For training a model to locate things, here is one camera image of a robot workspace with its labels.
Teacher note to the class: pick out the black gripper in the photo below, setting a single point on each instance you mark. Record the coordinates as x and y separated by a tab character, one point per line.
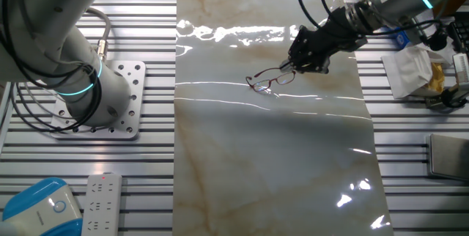
326	40

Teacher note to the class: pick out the dark red framed glasses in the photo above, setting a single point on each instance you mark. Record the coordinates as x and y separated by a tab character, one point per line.
271	80

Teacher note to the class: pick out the blue tissue pack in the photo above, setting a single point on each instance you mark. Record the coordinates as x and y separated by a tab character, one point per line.
401	38

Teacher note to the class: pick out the crumpled white tissue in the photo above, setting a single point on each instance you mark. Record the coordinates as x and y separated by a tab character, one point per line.
406	71

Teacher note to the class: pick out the marble pattern mat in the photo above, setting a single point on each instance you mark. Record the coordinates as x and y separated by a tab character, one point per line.
275	173

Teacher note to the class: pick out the yellow crumpled wrapper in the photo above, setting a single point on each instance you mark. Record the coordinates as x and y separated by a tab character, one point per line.
437	78

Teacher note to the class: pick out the black keyboard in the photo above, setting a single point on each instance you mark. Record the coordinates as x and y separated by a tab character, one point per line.
461	32

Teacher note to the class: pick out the grey flat metal box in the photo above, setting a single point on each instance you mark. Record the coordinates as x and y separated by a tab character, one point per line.
450	157

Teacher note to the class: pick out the white power strip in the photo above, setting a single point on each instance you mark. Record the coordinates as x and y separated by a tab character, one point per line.
100	206

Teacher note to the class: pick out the blue white control pendant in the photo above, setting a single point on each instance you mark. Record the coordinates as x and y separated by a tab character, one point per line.
36	210

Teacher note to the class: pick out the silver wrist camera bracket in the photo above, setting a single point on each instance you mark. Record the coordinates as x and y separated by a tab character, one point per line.
414	32

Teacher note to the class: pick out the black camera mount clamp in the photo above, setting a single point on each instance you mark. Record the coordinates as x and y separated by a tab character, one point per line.
447	98

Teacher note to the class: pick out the silver finned camera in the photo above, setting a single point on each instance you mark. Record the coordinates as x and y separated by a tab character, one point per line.
462	71

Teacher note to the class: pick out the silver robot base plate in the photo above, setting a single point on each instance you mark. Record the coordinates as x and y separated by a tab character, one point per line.
133	93

